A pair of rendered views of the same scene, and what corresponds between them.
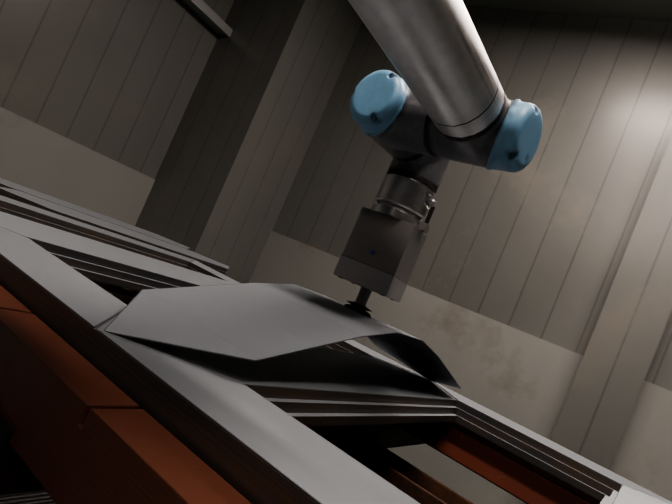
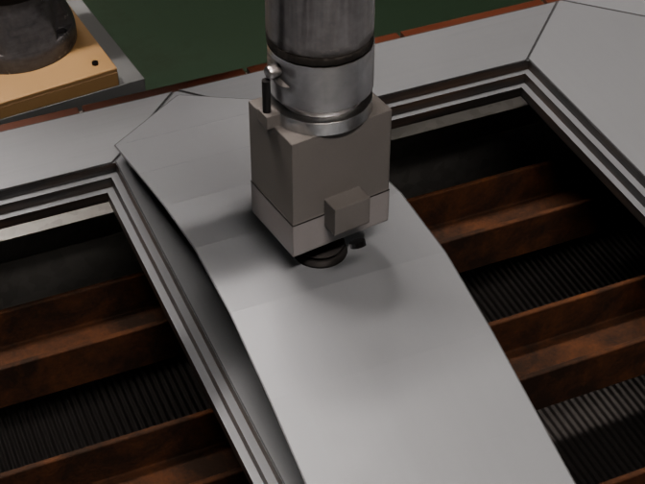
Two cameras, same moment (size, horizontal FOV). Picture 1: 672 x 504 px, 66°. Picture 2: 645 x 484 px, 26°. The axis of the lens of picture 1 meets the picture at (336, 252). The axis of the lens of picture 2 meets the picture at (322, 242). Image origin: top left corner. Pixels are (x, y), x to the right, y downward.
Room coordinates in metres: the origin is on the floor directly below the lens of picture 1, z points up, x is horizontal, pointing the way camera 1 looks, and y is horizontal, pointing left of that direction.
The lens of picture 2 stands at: (1.16, -0.77, 1.64)
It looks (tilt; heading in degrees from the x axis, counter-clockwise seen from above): 40 degrees down; 122
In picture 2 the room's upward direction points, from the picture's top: straight up
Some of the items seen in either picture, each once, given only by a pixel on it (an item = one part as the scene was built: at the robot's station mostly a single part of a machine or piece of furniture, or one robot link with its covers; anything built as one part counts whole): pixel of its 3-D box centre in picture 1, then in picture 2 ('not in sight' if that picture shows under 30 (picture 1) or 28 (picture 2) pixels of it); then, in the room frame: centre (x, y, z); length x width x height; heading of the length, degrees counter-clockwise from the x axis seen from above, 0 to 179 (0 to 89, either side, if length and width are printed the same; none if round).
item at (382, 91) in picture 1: (403, 118); not in sight; (0.63, -0.01, 1.18); 0.11 x 0.11 x 0.08; 52
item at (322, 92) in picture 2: (406, 200); (316, 66); (0.72, -0.06, 1.10); 0.08 x 0.08 x 0.05
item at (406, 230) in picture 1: (386, 253); (324, 164); (0.73, -0.07, 1.02); 0.10 x 0.09 x 0.16; 153
